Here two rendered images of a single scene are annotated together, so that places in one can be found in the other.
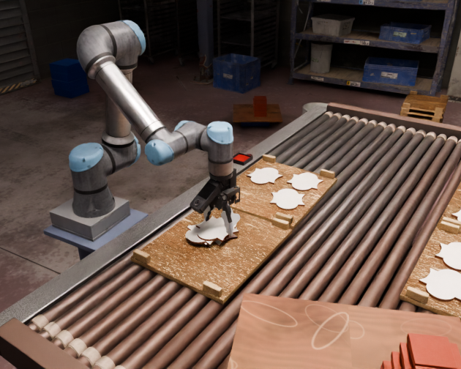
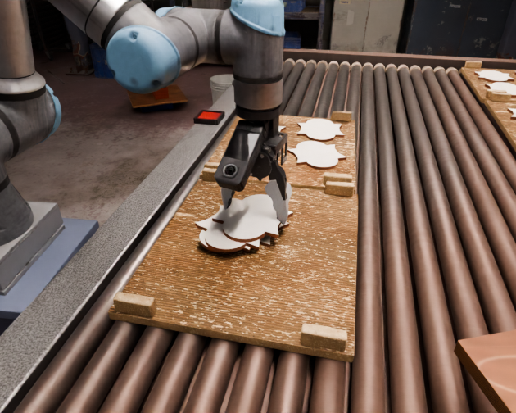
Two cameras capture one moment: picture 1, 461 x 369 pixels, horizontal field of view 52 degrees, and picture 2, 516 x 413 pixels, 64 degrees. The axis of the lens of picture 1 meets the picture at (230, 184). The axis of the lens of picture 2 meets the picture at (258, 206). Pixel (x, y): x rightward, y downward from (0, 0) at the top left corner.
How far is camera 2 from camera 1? 0.86 m
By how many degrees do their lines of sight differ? 19
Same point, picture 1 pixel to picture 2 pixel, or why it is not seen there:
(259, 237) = (321, 216)
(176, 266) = (216, 307)
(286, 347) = not seen: outside the picture
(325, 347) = not seen: outside the picture
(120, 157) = (24, 121)
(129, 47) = not seen: outside the picture
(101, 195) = (1, 200)
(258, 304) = not seen: outside the picture
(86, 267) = (9, 363)
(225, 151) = (277, 52)
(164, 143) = (156, 31)
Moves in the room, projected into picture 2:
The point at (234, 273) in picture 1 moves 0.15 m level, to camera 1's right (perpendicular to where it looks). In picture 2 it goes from (331, 290) to (411, 265)
